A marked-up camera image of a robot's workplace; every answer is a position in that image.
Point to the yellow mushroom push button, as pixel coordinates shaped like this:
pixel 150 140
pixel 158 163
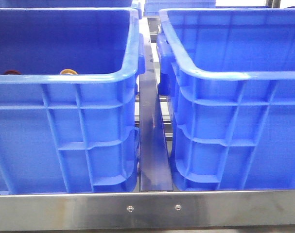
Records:
pixel 68 72

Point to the red mushroom push button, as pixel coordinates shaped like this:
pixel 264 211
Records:
pixel 12 72

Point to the steel centre divider bar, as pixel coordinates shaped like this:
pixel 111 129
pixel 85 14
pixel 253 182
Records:
pixel 155 173

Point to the right blue plastic crate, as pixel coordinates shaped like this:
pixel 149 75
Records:
pixel 231 81

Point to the blue plastic crate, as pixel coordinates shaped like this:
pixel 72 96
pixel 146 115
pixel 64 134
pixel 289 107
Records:
pixel 231 81
pixel 69 133

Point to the left blue plastic crate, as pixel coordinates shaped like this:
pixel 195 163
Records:
pixel 69 133

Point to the rear right blue crate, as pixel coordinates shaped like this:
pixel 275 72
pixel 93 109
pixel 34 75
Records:
pixel 152 7

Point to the rear left blue crate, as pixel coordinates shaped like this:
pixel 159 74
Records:
pixel 135 4

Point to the steel front rail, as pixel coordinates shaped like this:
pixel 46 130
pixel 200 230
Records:
pixel 154 210

